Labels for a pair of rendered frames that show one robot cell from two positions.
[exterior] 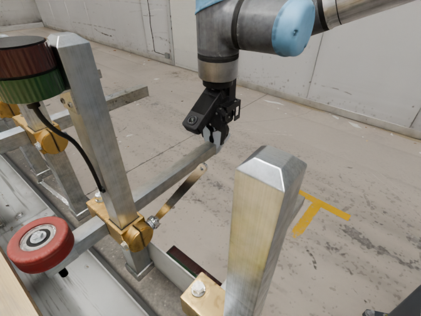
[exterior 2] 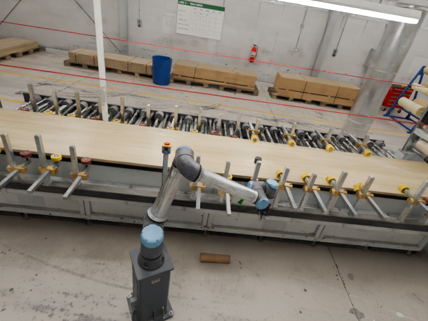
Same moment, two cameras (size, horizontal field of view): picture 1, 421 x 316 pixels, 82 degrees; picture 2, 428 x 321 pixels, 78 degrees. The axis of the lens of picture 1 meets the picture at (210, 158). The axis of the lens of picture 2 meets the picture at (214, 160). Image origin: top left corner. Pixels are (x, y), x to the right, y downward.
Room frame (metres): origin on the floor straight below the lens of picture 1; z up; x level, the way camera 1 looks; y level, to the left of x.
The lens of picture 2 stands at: (1.36, -1.43, 2.23)
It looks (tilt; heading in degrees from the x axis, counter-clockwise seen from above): 31 degrees down; 135
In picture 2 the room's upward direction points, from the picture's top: 10 degrees clockwise
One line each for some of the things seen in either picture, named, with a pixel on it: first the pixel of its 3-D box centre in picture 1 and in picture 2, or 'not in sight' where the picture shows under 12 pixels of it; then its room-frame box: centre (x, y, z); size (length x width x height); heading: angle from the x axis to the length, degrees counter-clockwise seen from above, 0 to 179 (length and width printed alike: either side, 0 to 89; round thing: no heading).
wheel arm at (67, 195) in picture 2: not in sight; (77, 181); (-0.58, -1.03, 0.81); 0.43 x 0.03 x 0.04; 141
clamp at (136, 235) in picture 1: (118, 221); not in sight; (0.29, 0.17, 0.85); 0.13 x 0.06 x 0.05; 51
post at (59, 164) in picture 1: (54, 153); (279, 190); (0.44, 0.35, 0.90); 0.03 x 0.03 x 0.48; 51
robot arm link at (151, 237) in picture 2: not in sight; (151, 240); (0.26, -0.80, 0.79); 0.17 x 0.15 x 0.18; 148
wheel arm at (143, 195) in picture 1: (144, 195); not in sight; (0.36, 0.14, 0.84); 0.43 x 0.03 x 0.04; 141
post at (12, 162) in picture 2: not in sight; (11, 160); (-0.98, -1.40, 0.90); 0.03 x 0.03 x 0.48; 51
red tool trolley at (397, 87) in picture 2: not in sight; (392, 97); (-1.14, 8.55, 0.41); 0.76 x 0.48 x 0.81; 55
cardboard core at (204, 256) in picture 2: not in sight; (214, 258); (0.23, -0.06, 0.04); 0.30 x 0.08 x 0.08; 51
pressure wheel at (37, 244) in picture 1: (51, 256); not in sight; (0.22, 0.26, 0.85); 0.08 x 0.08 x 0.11
